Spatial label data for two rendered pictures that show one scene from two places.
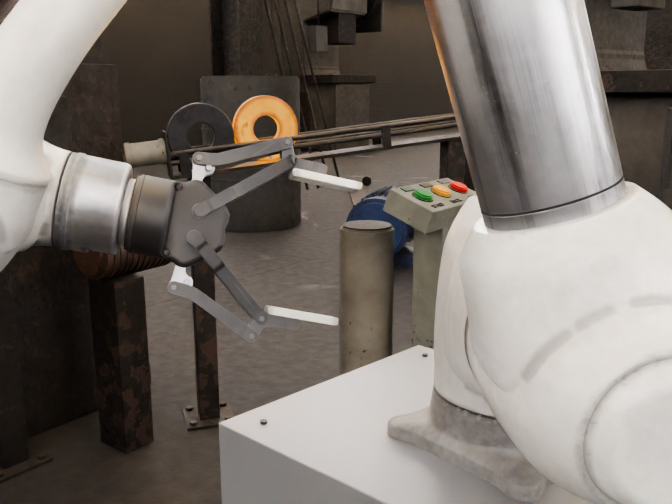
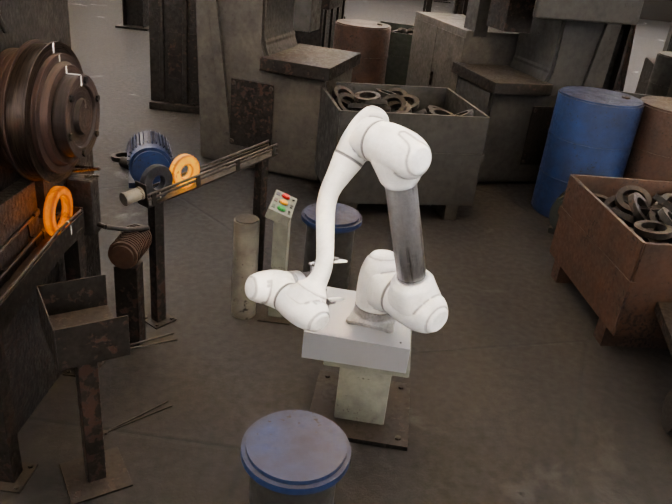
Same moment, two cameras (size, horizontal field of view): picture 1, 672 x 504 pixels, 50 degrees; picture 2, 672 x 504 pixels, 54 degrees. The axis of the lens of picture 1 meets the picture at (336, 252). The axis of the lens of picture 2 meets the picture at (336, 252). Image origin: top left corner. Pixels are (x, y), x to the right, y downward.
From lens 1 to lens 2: 184 cm
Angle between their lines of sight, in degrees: 36
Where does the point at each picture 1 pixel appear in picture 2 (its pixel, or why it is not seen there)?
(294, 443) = (329, 332)
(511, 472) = (386, 327)
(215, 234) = not seen: hidden behind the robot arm
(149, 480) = (166, 357)
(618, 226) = (428, 284)
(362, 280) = (249, 245)
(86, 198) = not seen: hidden behind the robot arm
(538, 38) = (418, 254)
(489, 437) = (379, 319)
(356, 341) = (245, 272)
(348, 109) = not seen: outside the picture
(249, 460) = (316, 339)
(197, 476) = (186, 349)
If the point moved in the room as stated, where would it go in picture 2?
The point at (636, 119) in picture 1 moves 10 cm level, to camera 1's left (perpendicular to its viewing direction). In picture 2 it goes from (303, 91) to (291, 91)
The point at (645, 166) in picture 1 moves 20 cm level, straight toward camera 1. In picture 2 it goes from (309, 118) to (313, 126)
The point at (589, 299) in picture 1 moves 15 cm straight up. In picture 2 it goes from (425, 298) to (432, 259)
